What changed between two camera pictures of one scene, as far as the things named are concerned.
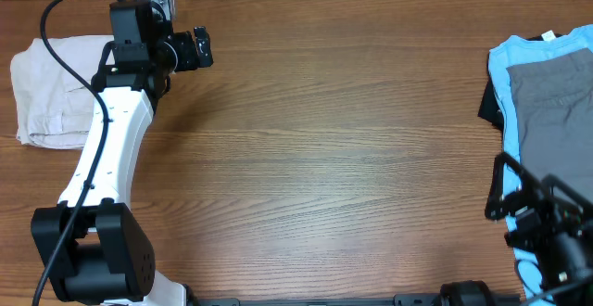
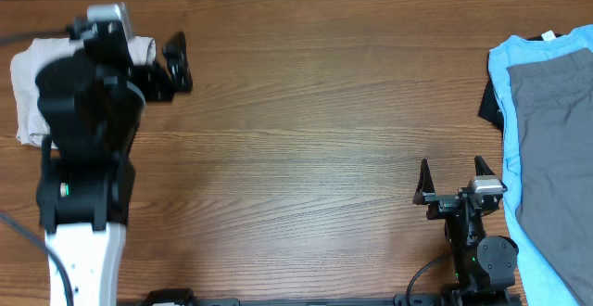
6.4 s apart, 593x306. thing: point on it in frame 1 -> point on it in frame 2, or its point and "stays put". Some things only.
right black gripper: x=548 y=210 -> x=442 y=202
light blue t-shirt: x=509 y=52 stays put
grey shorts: x=554 y=105 stays put
